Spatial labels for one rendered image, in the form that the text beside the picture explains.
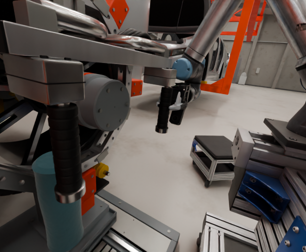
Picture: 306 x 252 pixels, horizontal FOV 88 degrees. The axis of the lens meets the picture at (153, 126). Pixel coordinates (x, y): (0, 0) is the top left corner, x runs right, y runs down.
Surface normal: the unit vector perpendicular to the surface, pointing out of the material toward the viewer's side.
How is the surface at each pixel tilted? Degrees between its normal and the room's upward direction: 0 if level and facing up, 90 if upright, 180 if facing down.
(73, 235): 89
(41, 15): 90
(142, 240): 0
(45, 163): 0
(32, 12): 90
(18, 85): 90
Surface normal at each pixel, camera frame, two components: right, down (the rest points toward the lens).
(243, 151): -0.36, 0.30
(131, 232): 0.11, -0.93
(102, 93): 0.87, 0.26
